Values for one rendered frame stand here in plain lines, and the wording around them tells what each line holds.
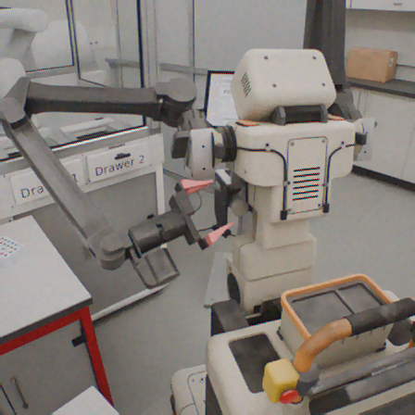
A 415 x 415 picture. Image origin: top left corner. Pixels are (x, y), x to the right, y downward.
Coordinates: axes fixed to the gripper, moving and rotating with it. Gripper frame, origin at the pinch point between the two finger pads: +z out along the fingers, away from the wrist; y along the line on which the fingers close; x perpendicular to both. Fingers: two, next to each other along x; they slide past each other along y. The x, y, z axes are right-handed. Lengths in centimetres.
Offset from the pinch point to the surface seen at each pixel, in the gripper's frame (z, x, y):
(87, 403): -42, -11, 26
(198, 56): 102, -160, -137
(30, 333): -52, -34, 6
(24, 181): -41, -65, -48
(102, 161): -9, -74, -47
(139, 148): 8, -78, -48
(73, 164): -21, -69, -49
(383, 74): 273, -166, -74
